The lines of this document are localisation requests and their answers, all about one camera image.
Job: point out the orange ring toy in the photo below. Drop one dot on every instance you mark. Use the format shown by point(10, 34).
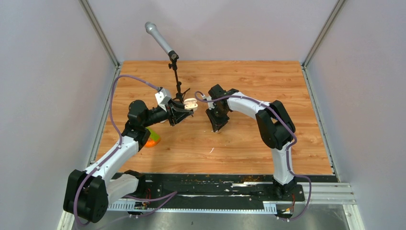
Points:
point(151, 143)

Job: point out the small beige charging case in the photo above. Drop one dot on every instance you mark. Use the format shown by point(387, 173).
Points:
point(190, 104)

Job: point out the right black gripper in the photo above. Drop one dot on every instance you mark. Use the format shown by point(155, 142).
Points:
point(217, 123)

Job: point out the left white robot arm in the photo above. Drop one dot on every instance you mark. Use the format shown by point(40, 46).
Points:
point(89, 192)

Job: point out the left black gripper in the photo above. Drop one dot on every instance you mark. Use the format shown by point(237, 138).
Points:
point(175, 110)

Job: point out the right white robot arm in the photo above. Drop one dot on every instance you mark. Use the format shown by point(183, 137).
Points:
point(275, 127)

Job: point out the green block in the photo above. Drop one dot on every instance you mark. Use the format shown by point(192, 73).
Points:
point(154, 136)

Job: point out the black tripod microphone stand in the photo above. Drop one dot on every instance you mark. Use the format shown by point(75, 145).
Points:
point(173, 57)

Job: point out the grey microphone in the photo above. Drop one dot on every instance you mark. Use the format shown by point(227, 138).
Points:
point(152, 30)

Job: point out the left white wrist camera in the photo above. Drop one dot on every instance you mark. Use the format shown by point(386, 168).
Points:
point(163, 97)

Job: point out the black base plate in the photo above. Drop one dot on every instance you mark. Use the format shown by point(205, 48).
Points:
point(218, 191)

